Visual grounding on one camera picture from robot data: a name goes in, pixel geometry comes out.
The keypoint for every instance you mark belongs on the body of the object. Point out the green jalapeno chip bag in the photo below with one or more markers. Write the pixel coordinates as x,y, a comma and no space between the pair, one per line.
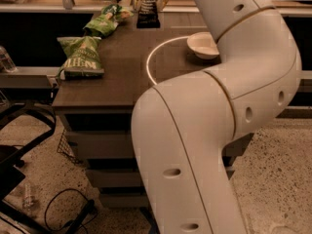
82,59

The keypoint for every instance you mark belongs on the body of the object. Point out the middle grey drawer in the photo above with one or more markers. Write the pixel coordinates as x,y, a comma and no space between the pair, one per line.
114,178

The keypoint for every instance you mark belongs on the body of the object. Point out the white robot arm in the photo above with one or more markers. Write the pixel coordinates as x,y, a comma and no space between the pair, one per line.
180,126

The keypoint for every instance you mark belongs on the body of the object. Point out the white paper bowl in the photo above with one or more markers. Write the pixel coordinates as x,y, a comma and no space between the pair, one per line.
203,45

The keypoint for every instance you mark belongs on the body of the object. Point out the grey drawer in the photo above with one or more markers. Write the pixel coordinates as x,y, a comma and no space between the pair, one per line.
114,178
123,200
101,145

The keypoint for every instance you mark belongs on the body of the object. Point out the green rice chip bag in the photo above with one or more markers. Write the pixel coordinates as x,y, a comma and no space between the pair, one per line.
108,20

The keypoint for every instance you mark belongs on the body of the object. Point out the grey drawer cabinet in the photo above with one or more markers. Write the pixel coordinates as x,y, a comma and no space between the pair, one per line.
106,103

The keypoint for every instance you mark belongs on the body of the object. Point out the bottom grey drawer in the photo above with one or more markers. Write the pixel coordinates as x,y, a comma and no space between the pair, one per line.
123,200

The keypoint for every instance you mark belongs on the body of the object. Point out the black rxbar chocolate wrapper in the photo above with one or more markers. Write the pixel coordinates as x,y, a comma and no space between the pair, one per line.
148,15

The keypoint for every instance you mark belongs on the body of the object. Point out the black office chair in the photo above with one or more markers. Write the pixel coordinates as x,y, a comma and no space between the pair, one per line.
10,158

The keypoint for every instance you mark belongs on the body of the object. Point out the wire mesh basket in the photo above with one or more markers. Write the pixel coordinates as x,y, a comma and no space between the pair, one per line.
65,150

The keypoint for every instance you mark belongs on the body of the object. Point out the top grey drawer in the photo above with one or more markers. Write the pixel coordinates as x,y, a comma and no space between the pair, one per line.
101,145

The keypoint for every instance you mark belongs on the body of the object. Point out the clear plastic water bottle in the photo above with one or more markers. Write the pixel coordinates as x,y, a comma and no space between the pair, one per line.
6,61

